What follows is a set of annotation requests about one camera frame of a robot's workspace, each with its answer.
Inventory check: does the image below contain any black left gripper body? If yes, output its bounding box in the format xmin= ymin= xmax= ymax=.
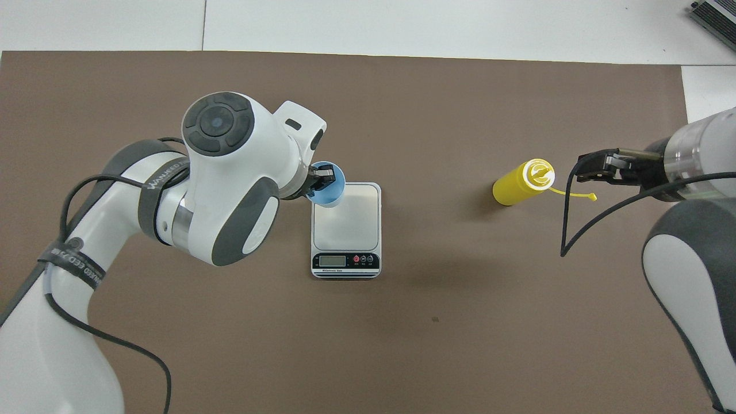
xmin=281 ymin=164 xmax=318 ymax=201

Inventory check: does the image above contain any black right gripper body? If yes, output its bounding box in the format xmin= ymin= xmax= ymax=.
xmin=631 ymin=138 xmax=672 ymax=201

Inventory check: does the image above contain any blue plastic cup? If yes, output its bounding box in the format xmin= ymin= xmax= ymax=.
xmin=308 ymin=161 xmax=346 ymax=208

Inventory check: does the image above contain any yellow squeeze bottle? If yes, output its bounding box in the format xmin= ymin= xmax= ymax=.
xmin=493 ymin=159 xmax=597 ymax=206

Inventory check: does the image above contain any silver digital kitchen scale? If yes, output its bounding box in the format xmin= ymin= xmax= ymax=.
xmin=311 ymin=182 xmax=382 ymax=279

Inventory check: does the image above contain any grey ribbed metal device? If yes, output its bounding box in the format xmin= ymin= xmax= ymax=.
xmin=690 ymin=0 xmax=736 ymax=52

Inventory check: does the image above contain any brown table mat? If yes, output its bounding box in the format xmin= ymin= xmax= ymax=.
xmin=0 ymin=51 xmax=720 ymax=414

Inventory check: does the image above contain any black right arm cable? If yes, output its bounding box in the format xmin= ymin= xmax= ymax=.
xmin=561 ymin=148 xmax=736 ymax=258

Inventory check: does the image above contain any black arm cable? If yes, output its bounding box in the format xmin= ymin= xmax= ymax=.
xmin=45 ymin=137 xmax=190 ymax=414
xmin=561 ymin=148 xmax=736 ymax=258

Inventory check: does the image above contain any black velcro strap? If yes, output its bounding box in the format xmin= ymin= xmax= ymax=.
xmin=137 ymin=155 xmax=191 ymax=245
xmin=37 ymin=237 xmax=107 ymax=290

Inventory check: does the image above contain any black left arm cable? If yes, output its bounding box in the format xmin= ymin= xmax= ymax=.
xmin=45 ymin=137 xmax=190 ymax=414

